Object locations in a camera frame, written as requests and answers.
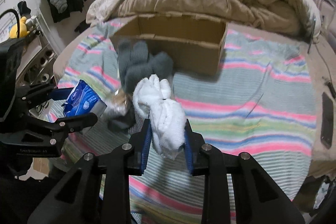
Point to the cardboard box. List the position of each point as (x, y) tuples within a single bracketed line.
[(195, 43)]

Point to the white floral quilt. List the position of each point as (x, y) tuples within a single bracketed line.
[(99, 11)]

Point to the yellow plush toy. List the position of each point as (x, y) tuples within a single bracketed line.
[(19, 30)]

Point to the black smartphone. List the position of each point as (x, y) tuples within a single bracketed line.
[(327, 125)]

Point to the beige bed sheet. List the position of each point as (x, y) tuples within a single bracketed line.
[(321, 63)]

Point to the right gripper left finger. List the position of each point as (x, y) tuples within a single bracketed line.
[(128, 159)]

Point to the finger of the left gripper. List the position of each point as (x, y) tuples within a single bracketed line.
[(31, 96), (33, 137)]

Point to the blue tissue pack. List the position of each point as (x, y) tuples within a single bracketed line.
[(83, 100)]

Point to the white sock bundle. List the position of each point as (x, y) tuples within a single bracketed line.
[(152, 100)]

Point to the clear plastic snack bag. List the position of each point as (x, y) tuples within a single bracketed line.
[(117, 103)]

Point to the striped colourful towel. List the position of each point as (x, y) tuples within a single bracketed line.
[(261, 101)]

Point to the grey sock pair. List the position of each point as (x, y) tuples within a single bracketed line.
[(135, 63)]

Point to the white shelf rack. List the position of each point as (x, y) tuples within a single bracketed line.
[(38, 54)]

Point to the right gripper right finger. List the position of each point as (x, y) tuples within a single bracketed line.
[(203, 159)]

